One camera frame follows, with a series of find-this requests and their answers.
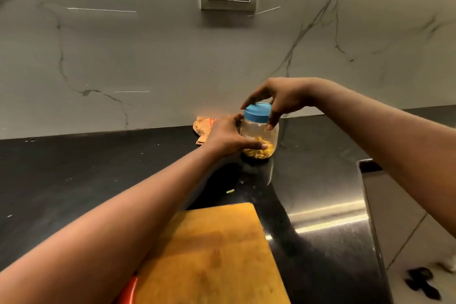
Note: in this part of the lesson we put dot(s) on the person's left hand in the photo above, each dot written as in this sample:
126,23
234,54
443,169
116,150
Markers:
222,136

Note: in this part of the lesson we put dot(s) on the person's right hand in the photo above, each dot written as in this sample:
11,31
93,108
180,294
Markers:
285,95

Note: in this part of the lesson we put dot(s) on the person's left thumb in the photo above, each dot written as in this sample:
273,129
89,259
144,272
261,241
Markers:
251,145

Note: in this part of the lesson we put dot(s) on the person's right thumb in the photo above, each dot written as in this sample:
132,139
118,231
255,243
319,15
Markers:
273,118

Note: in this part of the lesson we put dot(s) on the clear plastic jar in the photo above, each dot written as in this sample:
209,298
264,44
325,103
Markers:
259,138

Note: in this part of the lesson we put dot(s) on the blue jar lid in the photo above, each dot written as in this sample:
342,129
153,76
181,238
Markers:
258,112

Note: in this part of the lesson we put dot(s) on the person's left forearm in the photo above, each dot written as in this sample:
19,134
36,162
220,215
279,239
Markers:
107,229

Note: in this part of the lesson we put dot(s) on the person's right forearm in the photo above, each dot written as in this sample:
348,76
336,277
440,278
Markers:
388,136

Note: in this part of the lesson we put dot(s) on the yellow snack pieces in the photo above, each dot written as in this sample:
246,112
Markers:
259,150

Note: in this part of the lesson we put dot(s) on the orange patterned cloth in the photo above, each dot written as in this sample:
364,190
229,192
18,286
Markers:
203,129

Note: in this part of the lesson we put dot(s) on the wooden cutting board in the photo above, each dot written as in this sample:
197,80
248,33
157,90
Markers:
210,257

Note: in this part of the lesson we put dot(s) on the orange red object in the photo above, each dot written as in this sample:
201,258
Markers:
126,291

